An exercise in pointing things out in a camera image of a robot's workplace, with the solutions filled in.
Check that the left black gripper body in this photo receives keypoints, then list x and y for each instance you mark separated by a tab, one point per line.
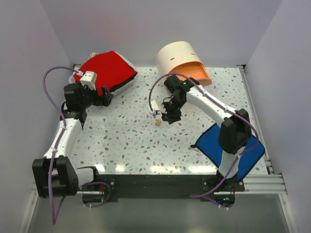
90	97

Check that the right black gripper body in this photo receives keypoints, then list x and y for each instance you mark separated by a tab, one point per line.
173	108

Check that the round beige drawer organizer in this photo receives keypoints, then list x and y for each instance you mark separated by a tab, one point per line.
180	57

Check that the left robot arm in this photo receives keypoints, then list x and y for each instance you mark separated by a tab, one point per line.
54	174

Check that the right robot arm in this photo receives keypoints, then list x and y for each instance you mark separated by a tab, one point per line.
235	128

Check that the small tan eraser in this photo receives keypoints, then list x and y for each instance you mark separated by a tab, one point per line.
158	122

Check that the white plastic basket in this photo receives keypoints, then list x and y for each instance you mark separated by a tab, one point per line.
114	73

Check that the black cloth under red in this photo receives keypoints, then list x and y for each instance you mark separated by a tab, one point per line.
124	85

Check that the blue microfiber cloth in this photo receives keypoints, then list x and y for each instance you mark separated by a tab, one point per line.
208	144

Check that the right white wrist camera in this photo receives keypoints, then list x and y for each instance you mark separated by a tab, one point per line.
155	108

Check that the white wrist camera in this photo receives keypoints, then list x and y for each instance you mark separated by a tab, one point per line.
89	79
155	108

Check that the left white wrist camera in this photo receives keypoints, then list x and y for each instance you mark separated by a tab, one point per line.
89	79

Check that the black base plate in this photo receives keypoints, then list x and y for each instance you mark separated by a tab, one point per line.
147	187

